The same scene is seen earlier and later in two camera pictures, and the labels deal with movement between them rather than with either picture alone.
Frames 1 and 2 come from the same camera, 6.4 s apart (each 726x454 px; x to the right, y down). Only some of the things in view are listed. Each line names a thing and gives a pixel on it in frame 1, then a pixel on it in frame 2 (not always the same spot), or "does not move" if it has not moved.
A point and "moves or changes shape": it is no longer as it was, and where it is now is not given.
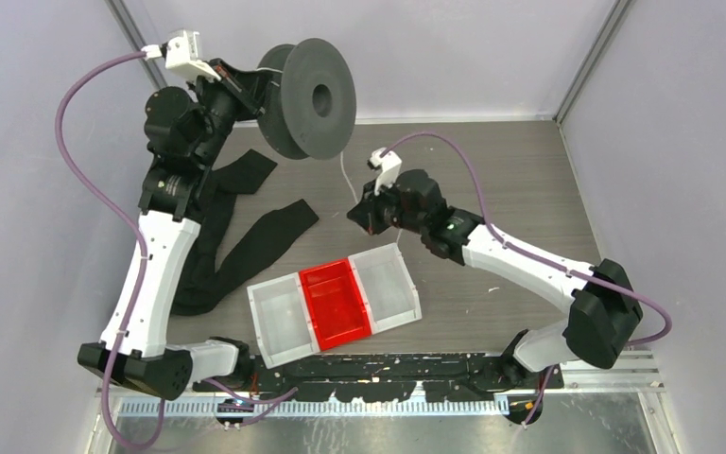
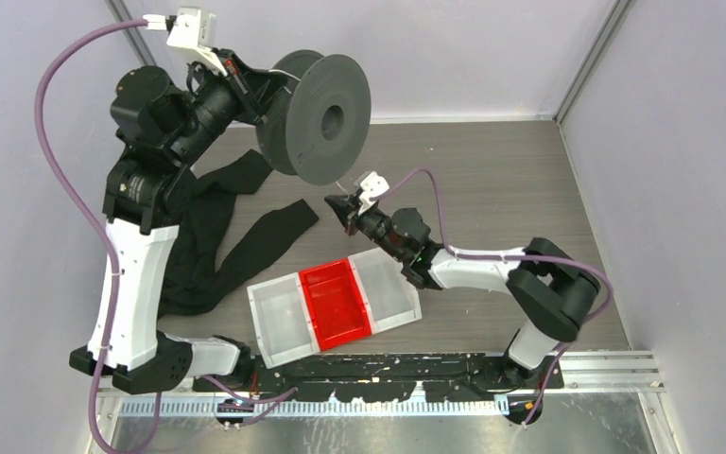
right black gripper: (367, 216) -> (346, 207)
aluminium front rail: (614, 387) does not move
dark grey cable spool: (312, 104) moves or changes shape
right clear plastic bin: (388, 288) does not move
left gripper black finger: (262, 85) does not move
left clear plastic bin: (283, 323) does not move
